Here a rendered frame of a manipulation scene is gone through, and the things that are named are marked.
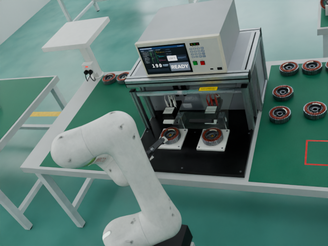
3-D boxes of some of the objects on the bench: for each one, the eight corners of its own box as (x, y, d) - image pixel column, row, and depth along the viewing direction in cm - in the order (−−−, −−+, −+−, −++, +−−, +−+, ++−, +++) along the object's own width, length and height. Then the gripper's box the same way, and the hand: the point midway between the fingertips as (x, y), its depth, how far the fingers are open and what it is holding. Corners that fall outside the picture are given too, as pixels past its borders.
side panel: (262, 111, 202) (255, 63, 182) (256, 111, 203) (248, 63, 183) (268, 80, 220) (261, 34, 200) (263, 80, 221) (256, 34, 201)
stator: (274, 103, 203) (274, 98, 200) (271, 91, 211) (271, 86, 209) (295, 99, 200) (295, 94, 198) (291, 88, 208) (291, 82, 206)
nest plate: (224, 151, 184) (223, 149, 183) (196, 150, 191) (196, 148, 190) (230, 131, 194) (229, 129, 193) (203, 130, 200) (202, 129, 200)
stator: (177, 145, 196) (175, 140, 193) (159, 144, 200) (157, 140, 198) (183, 131, 203) (181, 126, 201) (165, 131, 208) (163, 126, 205)
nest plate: (180, 149, 194) (179, 148, 194) (155, 148, 201) (154, 147, 200) (188, 130, 204) (187, 128, 204) (164, 130, 211) (163, 128, 210)
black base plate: (244, 177, 171) (243, 174, 169) (128, 170, 198) (126, 167, 196) (258, 112, 202) (257, 109, 200) (155, 112, 229) (154, 110, 227)
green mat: (402, 193, 143) (402, 192, 143) (248, 181, 169) (248, 181, 168) (381, 58, 205) (381, 58, 205) (271, 65, 231) (271, 65, 230)
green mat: (123, 172, 197) (123, 172, 197) (39, 166, 223) (39, 166, 223) (174, 71, 259) (174, 71, 259) (103, 75, 285) (103, 75, 285)
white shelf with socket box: (112, 98, 256) (85, 43, 227) (71, 100, 272) (41, 48, 243) (131, 70, 279) (108, 16, 251) (92, 72, 295) (66, 22, 266)
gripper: (132, 183, 175) (151, 167, 194) (159, 150, 163) (177, 135, 182) (120, 173, 176) (141, 157, 195) (147, 138, 164) (166, 125, 183)
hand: (157, 147), depth 187 cm, fingers open, 13 cm apart
